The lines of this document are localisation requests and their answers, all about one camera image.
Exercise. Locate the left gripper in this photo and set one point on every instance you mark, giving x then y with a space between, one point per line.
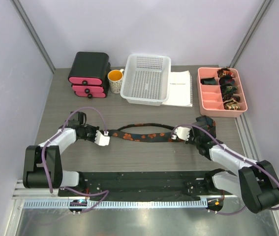
94 129

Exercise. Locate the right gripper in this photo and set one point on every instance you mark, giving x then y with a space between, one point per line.
189 141

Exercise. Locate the black orange floral tie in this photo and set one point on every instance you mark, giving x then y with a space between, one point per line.
162 137

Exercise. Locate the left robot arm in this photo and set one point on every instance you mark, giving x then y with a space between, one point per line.
43 164

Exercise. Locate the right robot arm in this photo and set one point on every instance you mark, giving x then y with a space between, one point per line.
256 183

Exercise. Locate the pink compartment organizer tray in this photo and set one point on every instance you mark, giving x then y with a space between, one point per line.
220 92

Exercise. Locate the white paper booklet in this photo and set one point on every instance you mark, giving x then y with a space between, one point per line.
180 90

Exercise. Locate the green dark rolled tie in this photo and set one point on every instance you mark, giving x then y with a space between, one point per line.
226 90

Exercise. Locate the black pink drawer box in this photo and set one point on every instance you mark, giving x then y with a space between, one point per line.
88 74

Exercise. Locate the floral mug yellow inside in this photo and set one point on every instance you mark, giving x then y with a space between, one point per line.
115 78

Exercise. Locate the blue red rolled tie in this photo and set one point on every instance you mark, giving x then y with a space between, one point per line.
226 81

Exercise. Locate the red patterned rolled tie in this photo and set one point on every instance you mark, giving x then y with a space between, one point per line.
223 72

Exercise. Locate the white perforated plastic basket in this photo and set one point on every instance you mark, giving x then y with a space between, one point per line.
146 79

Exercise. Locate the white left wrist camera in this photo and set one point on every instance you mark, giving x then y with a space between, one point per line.
101 139

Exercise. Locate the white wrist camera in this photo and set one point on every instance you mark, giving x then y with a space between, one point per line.
101 139
183 132

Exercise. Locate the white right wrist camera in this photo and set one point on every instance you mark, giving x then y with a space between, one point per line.
183 132

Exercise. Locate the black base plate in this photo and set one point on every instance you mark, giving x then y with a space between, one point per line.
149 186

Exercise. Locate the slotted cable duct rail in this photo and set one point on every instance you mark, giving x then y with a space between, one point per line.
80 204

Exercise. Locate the left aluminium frame post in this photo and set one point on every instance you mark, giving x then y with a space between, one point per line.
32 32

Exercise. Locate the aluminium corner frame post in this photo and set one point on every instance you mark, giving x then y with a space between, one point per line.
261 13

